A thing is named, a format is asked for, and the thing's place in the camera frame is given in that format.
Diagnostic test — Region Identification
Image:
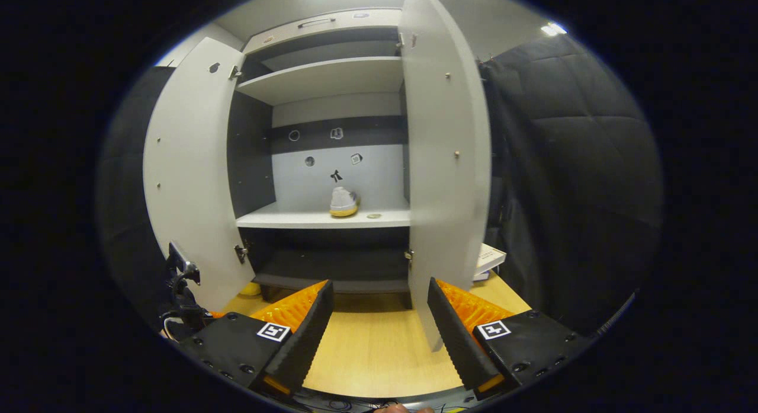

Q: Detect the white book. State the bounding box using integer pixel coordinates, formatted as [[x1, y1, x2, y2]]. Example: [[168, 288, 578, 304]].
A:
[[473, 243, 508, 282]]

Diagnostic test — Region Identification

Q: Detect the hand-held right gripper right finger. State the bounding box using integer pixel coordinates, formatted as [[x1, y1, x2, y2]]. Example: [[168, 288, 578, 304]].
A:
[[426, 277, 594, 402]]

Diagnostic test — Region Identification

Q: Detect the grey cabinet drawer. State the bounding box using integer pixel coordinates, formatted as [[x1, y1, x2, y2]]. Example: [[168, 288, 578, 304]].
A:
[[243, 9, 403, 55]]

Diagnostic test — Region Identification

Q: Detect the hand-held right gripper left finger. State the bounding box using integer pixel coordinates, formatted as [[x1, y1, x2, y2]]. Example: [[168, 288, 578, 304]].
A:
[[176, 280, 334, 397]]

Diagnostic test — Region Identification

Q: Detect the grey white shoe cabinet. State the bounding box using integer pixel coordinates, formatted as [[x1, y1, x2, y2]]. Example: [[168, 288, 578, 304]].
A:
[[228, 9, 412, 310]]

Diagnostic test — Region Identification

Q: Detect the black backdrop cloth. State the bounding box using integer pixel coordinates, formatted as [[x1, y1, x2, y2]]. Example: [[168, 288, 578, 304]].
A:
[[95, 34, 664, 337]]

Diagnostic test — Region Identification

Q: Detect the white striped canvas shoe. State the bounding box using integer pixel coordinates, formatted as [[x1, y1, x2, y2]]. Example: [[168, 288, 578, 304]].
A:
[[329, 187, 359, 218]]

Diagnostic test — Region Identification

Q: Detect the white shoe cabinet door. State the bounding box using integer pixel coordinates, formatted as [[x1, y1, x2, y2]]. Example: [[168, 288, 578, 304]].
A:
[[143, 37, 256, 312], [398, 0, 492, 351]]

